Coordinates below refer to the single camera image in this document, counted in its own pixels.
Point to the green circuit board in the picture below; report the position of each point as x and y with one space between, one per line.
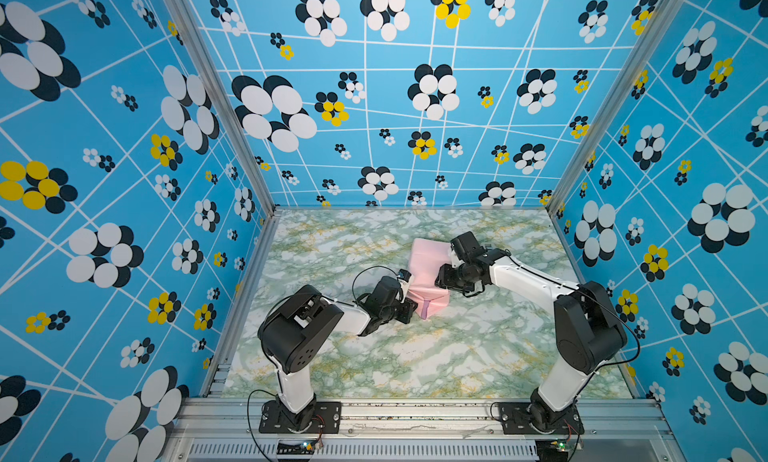
297 448
552 451

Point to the left green circuit board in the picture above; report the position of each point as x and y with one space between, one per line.
297 448

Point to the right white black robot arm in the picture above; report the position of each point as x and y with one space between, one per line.
588 333

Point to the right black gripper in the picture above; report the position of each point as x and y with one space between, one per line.
443 276

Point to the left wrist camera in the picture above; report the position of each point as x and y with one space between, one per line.
404 275

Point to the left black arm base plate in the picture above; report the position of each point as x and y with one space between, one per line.
318 417

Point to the aluminium front rail frame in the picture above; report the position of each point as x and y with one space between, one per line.
421 430

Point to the purple wrapping paper sheet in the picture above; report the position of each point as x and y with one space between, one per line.
426 259

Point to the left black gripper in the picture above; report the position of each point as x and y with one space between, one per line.
408 311

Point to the right green circuit board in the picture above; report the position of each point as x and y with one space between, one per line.
552 451

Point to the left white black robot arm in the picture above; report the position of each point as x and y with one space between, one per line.
292 334

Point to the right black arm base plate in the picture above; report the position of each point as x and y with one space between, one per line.
536 419

